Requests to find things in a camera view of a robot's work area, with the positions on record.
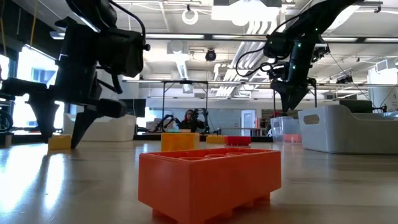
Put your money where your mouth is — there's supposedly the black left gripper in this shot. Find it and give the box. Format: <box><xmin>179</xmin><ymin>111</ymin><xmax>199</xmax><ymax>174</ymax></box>
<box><xmin>0</xmin><ymin>55</ymin><xmax>128</xmax><ymax>150</ymax></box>

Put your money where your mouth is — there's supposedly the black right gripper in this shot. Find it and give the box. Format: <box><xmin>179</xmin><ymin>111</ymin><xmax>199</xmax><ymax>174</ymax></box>
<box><xmin>269</xmin><ymin>58</ymin><xmax>318</xmax><ymax>113</ymax></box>

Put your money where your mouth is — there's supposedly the orange toy brick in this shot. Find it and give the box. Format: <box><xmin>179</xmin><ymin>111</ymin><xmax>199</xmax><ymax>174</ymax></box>
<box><xmin>283</xmin><ymin>134</ymin><xmax>302</xmax><ymax>144</ymax></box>
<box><xmin>138</xmin><ymin>147</ymin><xmax>282</xmax><ymax>224</ymax></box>

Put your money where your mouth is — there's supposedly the red toy brick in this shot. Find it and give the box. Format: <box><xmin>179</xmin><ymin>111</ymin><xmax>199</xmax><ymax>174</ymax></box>
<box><xmin>224</xmin><ymin>135</ymin><xmax>252</xmax><ymax>147</ymax></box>

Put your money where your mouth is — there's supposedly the small yellow toy brick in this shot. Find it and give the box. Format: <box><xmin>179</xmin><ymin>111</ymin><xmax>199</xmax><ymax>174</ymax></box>
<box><xmin>160</xmin><ymin>132</ymin><xmax>201</xmax><ymax>152</ymax></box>

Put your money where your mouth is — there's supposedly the clear plastic bin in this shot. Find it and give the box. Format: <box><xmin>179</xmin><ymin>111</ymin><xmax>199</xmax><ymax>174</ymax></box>
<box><xmin>270</xmin><ymin>116</ymin><xmax>303</xmax><ymax>145</ymax></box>

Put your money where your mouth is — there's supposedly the white door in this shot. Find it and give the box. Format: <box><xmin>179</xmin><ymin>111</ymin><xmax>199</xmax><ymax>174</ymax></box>
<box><xmin>241</xmin><ymin>109</ymin><xmax>257</xmax><ymax>137</ymax></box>

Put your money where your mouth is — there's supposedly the black wheel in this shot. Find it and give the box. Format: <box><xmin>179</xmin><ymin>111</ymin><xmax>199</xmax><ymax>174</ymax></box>
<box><xmin>0</xmin><ymin>109</ymin><xmax>14</xmax><ymax>133</ymax></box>

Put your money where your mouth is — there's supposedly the grey plastic bin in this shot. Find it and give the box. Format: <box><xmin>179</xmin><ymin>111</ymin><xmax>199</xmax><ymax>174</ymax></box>
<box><xmin>297</xmin><ymin>104</ymin><xmax>398</xmax><ymax>155</ymax></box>

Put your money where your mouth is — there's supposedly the black monitor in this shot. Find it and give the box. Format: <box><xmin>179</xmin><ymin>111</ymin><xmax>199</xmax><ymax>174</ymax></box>
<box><xmin>338</xmin><ymin>99</ymin><xmax>374</xmax><ymax>114</ymax></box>
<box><xmin>120</xmin><ymin>98</ymin><xmax>147</xmax><ymax>118</ymax></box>

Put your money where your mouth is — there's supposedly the ceiling light strip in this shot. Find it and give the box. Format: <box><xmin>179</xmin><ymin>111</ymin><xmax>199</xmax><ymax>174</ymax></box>
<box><xmin>363</xmin><ymin>37</ymin><xmax>398</xmax><ymax>44</ymax></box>
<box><xmin>322</xmin><ymin>37</ymin><xmax>359</xmax><ymax>43</ymax></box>
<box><xmin>145</xmin><ymin>33</ymin><xmax>205</xmax><ymax>40</ymax></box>

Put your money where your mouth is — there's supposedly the white ceiling light panel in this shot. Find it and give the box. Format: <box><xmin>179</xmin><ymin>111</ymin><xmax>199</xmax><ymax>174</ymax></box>
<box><xmin>211</xmin><ymin>0</ymin><xmax>282</xmax><ymax>27</ymax></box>

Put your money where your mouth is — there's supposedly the person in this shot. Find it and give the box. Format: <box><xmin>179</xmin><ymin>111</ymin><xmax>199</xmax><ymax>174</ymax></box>
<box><xmin>179</xmin><ymin>108</ymin><xmax>206</xmax><ymax>133</ymax></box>

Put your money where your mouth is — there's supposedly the white ceiling duct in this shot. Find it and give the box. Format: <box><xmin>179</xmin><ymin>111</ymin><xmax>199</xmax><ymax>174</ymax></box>
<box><xmin>214</xmin><ymin>18</ymin><xmax>280</xmax><ymax>99</ymax></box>

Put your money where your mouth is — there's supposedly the black aluminium table frame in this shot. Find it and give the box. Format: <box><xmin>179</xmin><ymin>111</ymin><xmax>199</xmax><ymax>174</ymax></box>
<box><xmin>133</xmin><ymin>133</ymin><xmax>274</xmax><ymax>143</ymax></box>

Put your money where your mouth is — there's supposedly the yellow hanging strap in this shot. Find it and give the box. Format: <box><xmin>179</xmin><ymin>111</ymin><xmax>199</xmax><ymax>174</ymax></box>
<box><xmin>29</xmin><ymin>0</ymin><xmax>39</xmax><ymax>47</ymax></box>

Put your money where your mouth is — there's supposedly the black background station frame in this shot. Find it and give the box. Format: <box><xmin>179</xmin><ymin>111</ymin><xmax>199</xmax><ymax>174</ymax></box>
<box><xmin>161</xmin><ymin>80</ymin><xmax>209</xmax><ymax>133</ymax></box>

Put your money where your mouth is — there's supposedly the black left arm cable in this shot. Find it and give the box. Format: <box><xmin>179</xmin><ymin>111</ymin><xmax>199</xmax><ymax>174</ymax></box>
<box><xmin>108</xmin><ymin>0</ymin><xmax>147</xmax><ymax>47</ymax></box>

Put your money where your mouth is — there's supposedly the white cable ring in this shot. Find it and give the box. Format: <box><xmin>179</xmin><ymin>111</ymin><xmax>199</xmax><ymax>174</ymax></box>
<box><xmin>182</xmin><ymin>7</ymin><xmax>200</xmax><ymax>26</ymax></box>

